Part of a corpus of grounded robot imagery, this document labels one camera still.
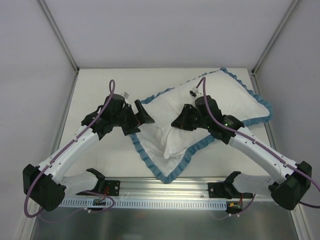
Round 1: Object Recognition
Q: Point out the left aluminium frame post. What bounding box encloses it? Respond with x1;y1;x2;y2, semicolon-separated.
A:
37;0;80;74

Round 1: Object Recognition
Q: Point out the aluminium frame post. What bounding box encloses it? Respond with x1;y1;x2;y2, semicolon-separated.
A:
251;0;301;76
37;0;80;74

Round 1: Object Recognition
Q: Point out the right aluminium frame post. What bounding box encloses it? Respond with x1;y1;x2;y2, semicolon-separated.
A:
251;0;301;76

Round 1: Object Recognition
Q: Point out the blue patterned pillowcase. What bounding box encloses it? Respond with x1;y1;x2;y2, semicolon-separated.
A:
129;66;274;185

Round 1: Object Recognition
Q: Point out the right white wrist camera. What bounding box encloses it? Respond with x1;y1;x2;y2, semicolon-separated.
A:
189;86;201;99

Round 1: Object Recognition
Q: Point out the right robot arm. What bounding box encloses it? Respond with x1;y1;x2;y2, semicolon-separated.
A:
171;95;312;211

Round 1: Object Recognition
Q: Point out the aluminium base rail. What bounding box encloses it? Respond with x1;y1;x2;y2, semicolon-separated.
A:
59;176;273;202

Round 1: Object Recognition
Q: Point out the black mounting plate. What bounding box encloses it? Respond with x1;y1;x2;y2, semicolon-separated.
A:
99;179;121;197
207;182;253;200

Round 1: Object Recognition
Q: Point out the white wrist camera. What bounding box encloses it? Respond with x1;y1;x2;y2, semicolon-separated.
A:
121;92;130;100
189;86;201;99

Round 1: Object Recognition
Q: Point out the white pillow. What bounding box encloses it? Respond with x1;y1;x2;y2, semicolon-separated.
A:
136;70;268;176

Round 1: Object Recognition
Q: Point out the white slotted cable duct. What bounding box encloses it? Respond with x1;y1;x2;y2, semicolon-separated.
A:
59;197;227;211

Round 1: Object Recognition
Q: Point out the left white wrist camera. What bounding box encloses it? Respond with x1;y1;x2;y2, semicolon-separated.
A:
121;92;130;100

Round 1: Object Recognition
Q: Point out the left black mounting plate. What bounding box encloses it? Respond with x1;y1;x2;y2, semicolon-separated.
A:
99;179;121;197

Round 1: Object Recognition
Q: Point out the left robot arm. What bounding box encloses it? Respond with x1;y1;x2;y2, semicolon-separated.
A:
22;94;155;212

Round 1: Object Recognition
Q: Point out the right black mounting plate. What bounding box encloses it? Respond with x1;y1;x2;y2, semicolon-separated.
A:
207;182;253;200

